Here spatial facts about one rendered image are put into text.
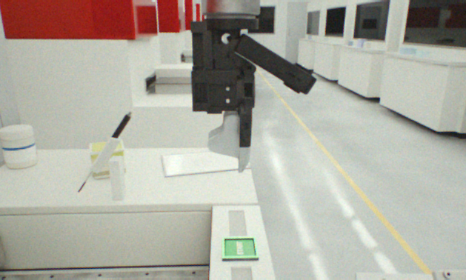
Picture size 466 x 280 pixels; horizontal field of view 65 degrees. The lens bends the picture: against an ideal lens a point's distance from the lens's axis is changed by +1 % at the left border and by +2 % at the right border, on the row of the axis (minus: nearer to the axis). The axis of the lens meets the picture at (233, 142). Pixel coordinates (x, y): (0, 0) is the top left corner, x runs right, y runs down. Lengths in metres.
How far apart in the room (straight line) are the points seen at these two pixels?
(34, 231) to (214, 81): 0.52
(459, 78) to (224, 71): 4.60
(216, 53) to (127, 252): 0.48
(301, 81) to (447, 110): 4.56
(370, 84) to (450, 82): 2.23
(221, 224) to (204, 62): 0.31
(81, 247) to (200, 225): 0.24
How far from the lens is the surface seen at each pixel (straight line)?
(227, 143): 0.49
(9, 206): 0.83
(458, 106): 5.05
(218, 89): 0.47
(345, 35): 8.90
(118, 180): 0.75
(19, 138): 1.00
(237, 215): 0.70
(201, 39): 0.49
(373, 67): 6.88
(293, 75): 0.47
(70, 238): 0.82
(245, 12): 0.46
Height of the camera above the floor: 1.30
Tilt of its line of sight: 18 degrees down
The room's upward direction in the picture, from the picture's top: straight up
